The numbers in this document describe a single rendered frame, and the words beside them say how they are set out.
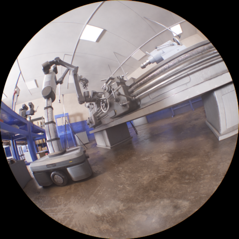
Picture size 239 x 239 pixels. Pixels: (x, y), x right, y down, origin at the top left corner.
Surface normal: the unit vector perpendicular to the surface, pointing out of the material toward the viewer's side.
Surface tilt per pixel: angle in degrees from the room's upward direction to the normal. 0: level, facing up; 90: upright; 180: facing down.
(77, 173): 90
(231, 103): 90
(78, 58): 180
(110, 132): 90
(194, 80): 90
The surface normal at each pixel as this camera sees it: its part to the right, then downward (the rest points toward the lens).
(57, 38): 0.30, 0.95
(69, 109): 0.59, -0.25
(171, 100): -0.75, 0.18
